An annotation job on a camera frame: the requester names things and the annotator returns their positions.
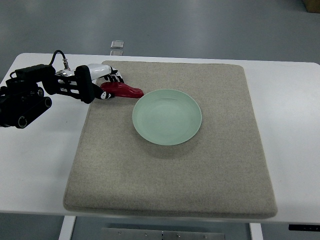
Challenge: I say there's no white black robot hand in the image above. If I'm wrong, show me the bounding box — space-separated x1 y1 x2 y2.
84 63 124 100

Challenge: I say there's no red pepper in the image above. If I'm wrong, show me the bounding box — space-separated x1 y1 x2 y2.
100 82 144 99

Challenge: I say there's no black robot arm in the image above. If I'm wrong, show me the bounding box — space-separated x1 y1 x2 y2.
0 64 94 129

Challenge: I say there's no pale green plate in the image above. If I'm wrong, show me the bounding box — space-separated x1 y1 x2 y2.
132 89 202 146

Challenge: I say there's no floor socket cover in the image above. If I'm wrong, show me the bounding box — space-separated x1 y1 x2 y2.
110 40 124 49

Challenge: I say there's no beige felt mat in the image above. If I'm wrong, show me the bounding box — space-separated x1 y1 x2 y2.
63 60 278 219

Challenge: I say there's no white left table leg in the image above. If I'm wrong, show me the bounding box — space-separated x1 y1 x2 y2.
58 216 76 240

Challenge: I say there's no white table leg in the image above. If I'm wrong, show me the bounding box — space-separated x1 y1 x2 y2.
249 223 264 240
58 216 76 240

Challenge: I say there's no grey metal table crossbar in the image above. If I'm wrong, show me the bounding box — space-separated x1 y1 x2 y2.
100 228 226 240

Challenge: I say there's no white right table leg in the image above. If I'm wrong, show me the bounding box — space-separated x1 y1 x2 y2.
249 223 264 240

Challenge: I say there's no cardboard box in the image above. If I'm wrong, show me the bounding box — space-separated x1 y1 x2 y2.
303 0 320 13

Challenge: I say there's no black table control panel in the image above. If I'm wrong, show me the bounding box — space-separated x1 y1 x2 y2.
288 224 320 232

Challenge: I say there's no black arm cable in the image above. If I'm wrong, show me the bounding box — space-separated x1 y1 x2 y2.
48 50 71 71

